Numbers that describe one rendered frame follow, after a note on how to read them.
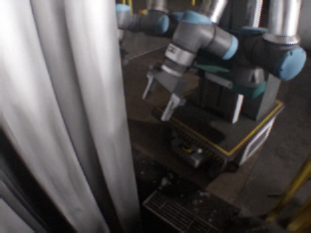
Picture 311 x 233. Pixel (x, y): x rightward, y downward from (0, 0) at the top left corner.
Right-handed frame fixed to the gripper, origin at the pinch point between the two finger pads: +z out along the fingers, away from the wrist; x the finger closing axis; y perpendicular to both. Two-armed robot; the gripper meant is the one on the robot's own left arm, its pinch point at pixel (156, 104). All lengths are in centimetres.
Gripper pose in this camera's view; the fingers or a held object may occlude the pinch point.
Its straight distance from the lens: 72.3
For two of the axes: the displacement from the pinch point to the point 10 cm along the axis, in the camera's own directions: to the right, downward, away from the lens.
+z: -3.9, 8.1, 4.5
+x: 5.0, 5.9, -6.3
